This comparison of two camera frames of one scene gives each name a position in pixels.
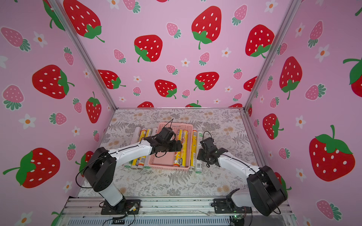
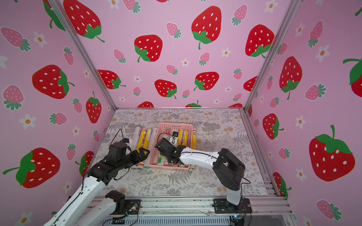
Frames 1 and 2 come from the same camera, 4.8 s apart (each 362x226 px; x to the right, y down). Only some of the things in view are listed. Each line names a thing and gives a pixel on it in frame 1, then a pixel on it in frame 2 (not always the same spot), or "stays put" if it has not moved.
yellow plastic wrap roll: [185, 149] stays put
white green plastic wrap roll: [198, 164] → [161, 160]
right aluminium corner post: [290, 13] stays put
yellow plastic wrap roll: [194, 157] stays put
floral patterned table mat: [228, 127] stays put
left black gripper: [174, 148] → [142, 157]
